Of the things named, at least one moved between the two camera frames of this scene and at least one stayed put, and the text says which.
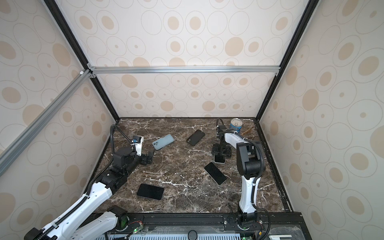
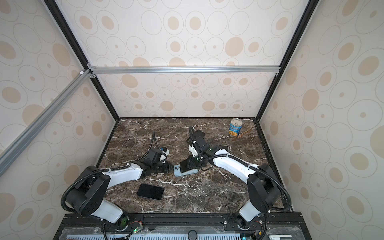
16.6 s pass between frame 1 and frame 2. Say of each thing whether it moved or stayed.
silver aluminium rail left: stayed
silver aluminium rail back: stayed
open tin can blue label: stayed
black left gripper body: moved
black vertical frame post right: stayed
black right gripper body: moved
